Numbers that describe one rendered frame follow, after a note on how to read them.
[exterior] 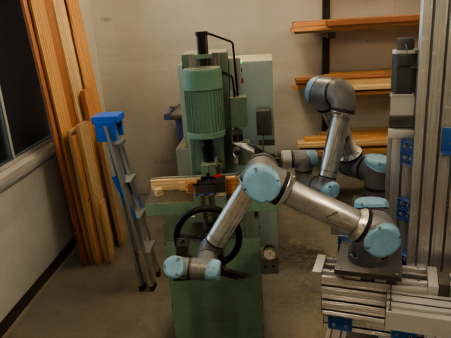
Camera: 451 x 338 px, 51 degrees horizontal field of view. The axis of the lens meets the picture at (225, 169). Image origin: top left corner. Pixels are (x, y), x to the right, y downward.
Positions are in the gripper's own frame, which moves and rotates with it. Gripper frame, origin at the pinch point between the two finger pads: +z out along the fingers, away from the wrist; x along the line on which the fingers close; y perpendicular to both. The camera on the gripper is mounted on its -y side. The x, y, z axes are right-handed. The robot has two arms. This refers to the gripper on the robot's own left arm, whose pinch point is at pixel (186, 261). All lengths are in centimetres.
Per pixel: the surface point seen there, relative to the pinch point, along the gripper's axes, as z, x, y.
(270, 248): 17.4, 35.1, -4.6
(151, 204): 12.3, -17.1, -26.2
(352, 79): 166, 115, -142
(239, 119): 27, 24, -68
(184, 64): 13, -1, -93
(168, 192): 23.6, -11.4, -32.9
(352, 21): 138, 112, -177
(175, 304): 38.4, -11.1, 19.3
